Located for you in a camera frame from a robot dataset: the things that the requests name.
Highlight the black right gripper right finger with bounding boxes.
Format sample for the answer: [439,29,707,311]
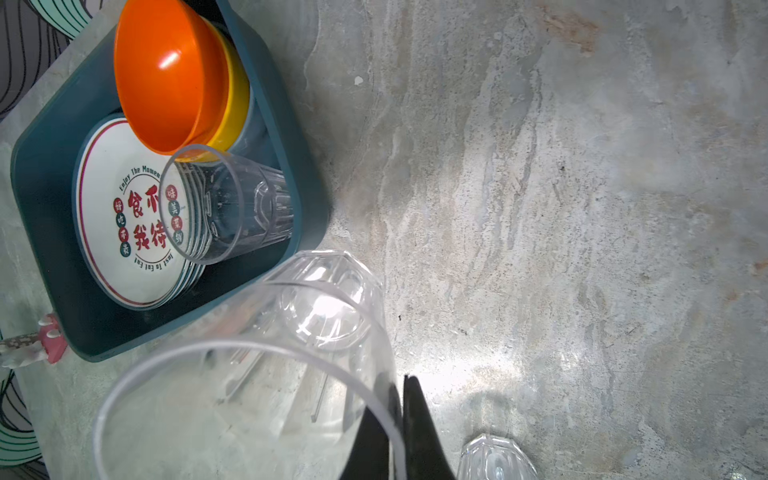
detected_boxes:
[403,375,456,480]

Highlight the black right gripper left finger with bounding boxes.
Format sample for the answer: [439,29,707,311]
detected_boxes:
[339,383,402,479]

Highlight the clear plastic cup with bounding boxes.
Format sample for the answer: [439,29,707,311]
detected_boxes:
[457,433,539,480]
[93,250,397,479]

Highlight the white plate red green circles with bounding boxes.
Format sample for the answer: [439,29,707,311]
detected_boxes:
[72,113,205,311]

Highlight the yellow shallow bowl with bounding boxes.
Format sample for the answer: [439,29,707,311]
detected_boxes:
[205,21,251,151]

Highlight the orange shallow bowl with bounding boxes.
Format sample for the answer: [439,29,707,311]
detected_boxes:
[113,0,229,155]

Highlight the teal plastic bin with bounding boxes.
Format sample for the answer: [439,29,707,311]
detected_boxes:
[9,1,331,362]

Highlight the pink white toy on table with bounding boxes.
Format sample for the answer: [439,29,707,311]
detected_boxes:
[1,314,68,369]

